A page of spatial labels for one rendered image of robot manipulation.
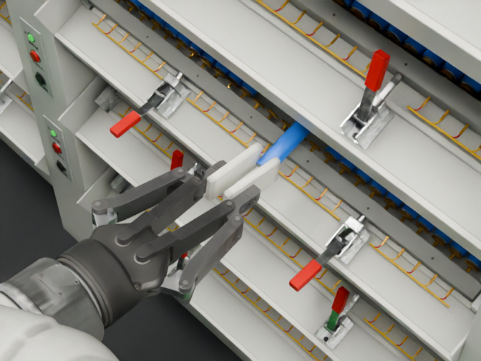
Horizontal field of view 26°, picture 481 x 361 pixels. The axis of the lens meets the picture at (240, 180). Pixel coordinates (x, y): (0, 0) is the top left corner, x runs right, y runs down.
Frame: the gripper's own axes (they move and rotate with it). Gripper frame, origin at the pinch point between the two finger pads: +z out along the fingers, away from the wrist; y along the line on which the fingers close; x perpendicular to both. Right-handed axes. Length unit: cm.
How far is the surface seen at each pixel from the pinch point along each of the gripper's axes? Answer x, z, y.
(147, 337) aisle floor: 61, 7, 21
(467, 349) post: 4.7, 4.3, -25.5
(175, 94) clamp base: 5.9, 6.9, 16.6
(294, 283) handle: 6.8, -1.0, -9.0
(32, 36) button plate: 12.3, 4.8, 39.9
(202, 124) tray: 7.4, 7.1, 12.4
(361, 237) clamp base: 6.4, 7.9, -9.9
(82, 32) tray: 7.6, 6.8, 32.5
